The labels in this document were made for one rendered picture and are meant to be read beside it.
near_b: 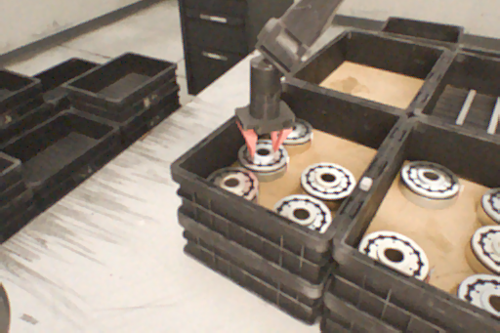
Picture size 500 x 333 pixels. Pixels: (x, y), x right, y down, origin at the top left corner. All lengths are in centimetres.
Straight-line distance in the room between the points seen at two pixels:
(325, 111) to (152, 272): 50
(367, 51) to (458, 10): 273
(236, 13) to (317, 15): 157
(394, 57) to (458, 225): 61
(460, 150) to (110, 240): 73
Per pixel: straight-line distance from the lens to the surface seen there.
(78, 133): 188
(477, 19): 399
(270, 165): 79
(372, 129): 90
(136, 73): 206
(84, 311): 83
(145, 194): 99
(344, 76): 122
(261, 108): 72
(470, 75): 124
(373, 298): 62
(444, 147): 88
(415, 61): 125
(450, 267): 73
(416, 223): 78
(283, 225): 59
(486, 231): 77
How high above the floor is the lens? 136
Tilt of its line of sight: 36 degrees down
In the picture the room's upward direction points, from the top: straight up
